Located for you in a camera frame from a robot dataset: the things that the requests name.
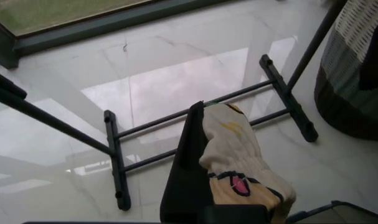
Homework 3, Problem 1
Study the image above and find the cream printed garment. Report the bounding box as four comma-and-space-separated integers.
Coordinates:
198, 102, 297, 224

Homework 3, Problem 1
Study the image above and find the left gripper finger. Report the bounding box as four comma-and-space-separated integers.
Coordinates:
159, 100, 215, 223

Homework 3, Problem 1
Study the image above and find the black clothes rack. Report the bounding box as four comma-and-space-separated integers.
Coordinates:
0, 0, 349, 212

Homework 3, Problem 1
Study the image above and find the white laundry basket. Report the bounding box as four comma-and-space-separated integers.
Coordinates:
314, 0, 378, 141

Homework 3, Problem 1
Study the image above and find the window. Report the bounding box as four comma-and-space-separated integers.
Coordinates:
0, 0, 234, 70

